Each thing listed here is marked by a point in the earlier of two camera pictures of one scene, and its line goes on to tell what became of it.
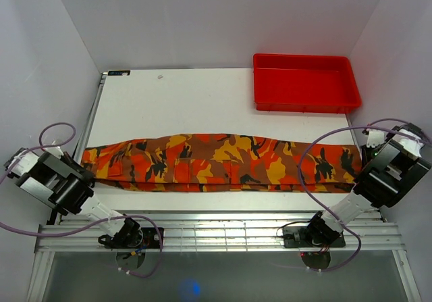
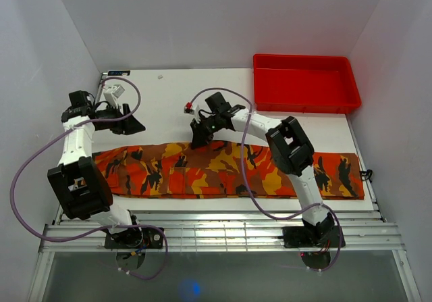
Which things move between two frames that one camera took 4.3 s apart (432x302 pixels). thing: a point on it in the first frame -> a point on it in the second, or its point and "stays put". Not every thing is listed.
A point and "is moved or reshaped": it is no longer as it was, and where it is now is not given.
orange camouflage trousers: x=226 y=162 is moved or reshaped
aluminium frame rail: x=193 y=231 stays put
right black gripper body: x=370 y=153 -> x=212 y=123
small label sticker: x=119 y=72 stays put
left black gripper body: x=67 y=159 -> x=116 y=126
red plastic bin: x=305 y=83 stays put
